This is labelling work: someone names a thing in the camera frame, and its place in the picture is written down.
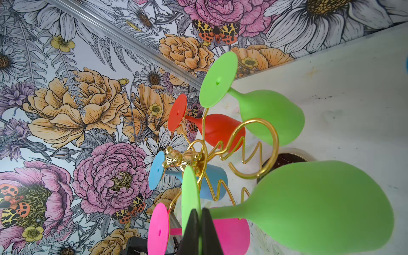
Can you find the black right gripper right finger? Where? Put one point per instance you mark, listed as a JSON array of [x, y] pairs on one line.
[[211, 243]]

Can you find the green wine glass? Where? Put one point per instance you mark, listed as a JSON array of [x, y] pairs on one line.
[[287, 118], [318, 208]]

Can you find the pink wine glass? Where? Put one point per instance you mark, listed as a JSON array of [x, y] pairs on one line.
[[233, 234]]

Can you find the red wine glass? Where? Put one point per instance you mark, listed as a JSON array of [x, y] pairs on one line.
[[218, 127]]

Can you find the silver aluminium corner post left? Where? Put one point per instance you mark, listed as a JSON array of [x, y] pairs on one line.
[[84, 13]]

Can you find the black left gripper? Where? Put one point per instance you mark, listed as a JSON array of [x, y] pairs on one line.
[[135, 246]]

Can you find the blue wine glass left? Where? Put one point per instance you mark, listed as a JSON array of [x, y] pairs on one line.
[[214, 173]]

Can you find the gold wire wine glass rack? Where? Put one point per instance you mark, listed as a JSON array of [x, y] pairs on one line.
[[199, 160]]

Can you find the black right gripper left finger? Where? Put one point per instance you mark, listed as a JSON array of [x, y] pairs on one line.
[[190, 242]]

